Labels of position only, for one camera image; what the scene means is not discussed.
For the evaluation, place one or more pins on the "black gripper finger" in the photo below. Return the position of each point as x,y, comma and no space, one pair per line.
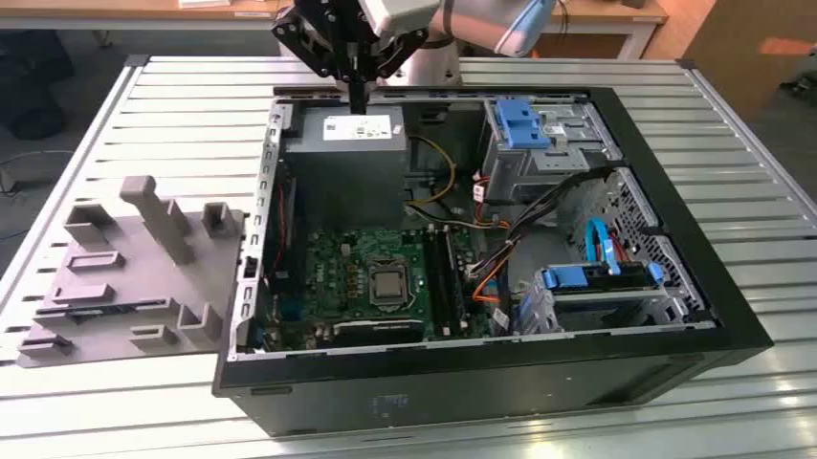
306,45
402,50

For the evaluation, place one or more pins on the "green RAM stick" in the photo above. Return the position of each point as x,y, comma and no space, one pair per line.
96,312

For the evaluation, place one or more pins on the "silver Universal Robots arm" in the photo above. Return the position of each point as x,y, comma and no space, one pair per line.
440,67

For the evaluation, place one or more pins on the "black RAM slot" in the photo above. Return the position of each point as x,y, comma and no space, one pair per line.
434,282

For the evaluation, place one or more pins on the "white box on desk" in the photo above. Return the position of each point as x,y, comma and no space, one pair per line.
200,3

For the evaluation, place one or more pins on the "wooden desk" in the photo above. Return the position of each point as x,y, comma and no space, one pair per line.
191,12

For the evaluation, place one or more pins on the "grey power supply unit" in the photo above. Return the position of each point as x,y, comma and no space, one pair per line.
344,181

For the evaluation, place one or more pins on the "silver optical drive cage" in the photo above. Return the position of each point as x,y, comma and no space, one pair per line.
562,162

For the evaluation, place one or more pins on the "black bin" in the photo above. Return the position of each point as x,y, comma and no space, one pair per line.
32,95

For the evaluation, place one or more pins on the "green Dell motherboard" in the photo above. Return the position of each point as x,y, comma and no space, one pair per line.
331,268

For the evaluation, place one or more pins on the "black case latch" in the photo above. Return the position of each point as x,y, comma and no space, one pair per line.
252,267

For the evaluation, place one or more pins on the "silver CPU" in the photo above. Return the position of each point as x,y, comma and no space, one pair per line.
387,285

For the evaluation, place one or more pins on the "wooden cabinet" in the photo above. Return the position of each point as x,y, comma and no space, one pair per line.
734,48

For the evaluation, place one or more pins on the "black Nvidia graphics card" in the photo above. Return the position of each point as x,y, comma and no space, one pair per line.
376,332

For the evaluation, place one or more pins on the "silver disk bay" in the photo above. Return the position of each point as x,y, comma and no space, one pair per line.
613,306

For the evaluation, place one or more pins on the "black chair base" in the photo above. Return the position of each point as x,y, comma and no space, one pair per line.
801,85

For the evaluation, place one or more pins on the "black open PC case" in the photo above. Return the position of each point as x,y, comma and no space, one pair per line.
446,382

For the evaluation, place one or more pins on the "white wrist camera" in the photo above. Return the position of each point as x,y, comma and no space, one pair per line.
395,16

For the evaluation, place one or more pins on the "blue plastic drive bracket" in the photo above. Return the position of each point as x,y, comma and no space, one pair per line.
516,119

